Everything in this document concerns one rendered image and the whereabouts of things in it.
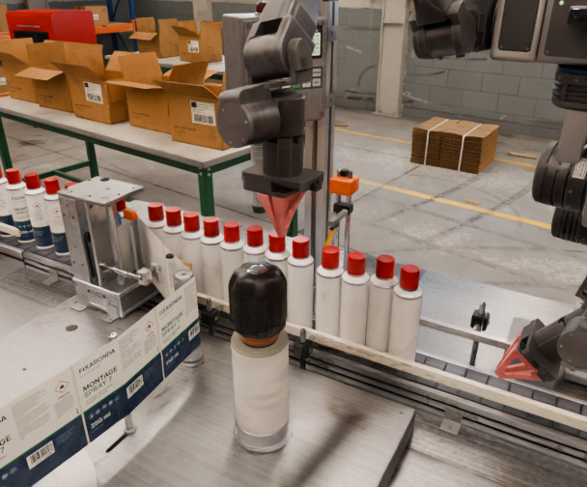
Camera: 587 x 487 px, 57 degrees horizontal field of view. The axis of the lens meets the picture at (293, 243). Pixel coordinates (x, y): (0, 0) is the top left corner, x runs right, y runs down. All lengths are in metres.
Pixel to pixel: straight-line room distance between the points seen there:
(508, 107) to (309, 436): 5.79
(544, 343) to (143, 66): 2.78
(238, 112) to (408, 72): 6.24
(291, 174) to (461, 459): 0.54
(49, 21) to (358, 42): 3.50
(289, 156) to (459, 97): 5.95
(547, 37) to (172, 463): 1.05
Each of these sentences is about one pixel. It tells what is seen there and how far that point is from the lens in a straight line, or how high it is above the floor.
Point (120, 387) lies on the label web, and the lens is 0.89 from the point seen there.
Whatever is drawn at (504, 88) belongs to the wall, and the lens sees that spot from 6.46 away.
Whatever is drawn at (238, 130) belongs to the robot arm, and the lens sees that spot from 0.67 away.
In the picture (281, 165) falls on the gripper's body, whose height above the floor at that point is 1.31.
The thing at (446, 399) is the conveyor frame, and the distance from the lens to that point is 1.02.
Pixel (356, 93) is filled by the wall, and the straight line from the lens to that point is 7.26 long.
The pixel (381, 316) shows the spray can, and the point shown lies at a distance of 1.01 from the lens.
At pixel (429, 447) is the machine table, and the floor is 0.83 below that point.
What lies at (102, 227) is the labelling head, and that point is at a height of 1.07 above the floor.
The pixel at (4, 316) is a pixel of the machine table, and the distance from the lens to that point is 1.43.
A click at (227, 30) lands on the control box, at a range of 1.05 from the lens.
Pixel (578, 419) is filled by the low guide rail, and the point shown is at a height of 0.91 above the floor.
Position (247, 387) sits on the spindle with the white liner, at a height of 1.00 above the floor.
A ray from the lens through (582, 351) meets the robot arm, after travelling 0.86.
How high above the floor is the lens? 1.54
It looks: 26 degrees down
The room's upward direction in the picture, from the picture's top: straight up
